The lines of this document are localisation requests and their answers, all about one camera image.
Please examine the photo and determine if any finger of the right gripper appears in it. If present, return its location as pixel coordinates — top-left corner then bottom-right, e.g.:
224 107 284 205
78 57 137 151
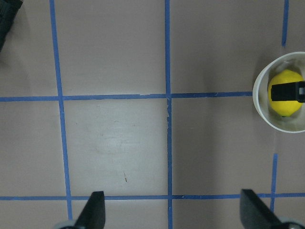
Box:
271 81 305 102

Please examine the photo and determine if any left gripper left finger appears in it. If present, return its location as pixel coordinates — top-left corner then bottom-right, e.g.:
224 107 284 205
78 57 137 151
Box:
74 191 106 229

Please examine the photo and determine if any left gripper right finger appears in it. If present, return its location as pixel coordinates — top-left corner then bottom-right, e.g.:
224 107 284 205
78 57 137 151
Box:
240 189 287 229

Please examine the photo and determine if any yellow lemon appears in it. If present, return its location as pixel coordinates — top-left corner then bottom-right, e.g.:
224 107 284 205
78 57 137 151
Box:
268 69 305 117

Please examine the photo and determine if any white bowl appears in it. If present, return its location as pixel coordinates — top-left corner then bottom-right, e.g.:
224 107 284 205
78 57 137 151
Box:
253 52 305 133

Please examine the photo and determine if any black dish rack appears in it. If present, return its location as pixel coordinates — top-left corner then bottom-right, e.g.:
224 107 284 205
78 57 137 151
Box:
0 0 23 51

